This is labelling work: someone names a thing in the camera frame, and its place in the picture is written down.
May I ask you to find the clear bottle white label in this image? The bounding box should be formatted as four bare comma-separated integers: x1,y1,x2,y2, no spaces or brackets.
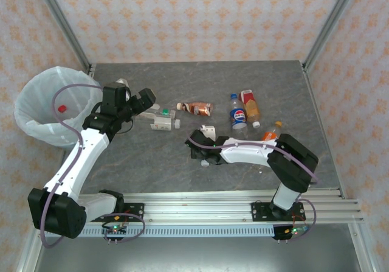
150,116,182,132

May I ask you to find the grey metal lower shelf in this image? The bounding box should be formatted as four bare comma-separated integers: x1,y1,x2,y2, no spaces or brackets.
33,237,362,272

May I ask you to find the aluminium lower frame bar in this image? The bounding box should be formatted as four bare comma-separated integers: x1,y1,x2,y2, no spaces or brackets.
16,226,43,272
348,223,376,272

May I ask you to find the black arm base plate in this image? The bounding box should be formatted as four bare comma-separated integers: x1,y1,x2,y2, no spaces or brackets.
250,201,305,223
89,203,145,223

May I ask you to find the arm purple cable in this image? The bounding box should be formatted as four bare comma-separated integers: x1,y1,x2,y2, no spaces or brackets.
39,83,146,249
185,135,319,242

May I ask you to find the white slotted cable duct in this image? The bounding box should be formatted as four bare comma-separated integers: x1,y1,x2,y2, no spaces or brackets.
80,225,276,239

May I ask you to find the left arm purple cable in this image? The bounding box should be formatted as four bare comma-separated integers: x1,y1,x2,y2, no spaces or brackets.
39,83,146,249

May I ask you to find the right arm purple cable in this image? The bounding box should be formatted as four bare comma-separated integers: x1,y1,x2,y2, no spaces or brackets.
185,135,319,242

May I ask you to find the clear bottle red cap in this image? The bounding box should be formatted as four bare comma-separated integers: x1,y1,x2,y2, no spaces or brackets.
45,103,72,136

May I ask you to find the white bag-lined trash bin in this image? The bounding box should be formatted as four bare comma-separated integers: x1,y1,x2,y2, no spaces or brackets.
13,66,103,148

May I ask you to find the orange soda bottle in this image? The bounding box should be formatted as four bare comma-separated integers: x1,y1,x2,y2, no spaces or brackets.
261,120,283,142

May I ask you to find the amber tea bottle red label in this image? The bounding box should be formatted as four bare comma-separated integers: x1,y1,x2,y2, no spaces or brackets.
238,89,262,129

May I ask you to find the blue-cap cola bottle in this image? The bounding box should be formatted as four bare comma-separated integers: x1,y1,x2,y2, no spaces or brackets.
228,93,249,132

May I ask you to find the aluminium frame post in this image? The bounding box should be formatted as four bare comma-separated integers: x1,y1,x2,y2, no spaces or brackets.
302,0,364,72
32,0,97,75

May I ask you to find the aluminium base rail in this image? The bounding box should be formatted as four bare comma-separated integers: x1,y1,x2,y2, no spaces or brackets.
77,188,365,224

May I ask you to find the brown coffee drink bottle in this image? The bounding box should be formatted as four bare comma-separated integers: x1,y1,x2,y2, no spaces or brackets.
176,101,214,117

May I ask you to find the small circuit board with LED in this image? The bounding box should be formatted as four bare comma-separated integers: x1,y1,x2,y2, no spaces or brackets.
284,225,310,235
102,222,128,235

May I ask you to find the clear bottle green neck band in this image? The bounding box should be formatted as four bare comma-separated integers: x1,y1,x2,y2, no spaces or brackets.
135,103,177,121

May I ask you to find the aluminium table side rail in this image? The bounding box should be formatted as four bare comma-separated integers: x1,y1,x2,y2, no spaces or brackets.
302,63,346,198

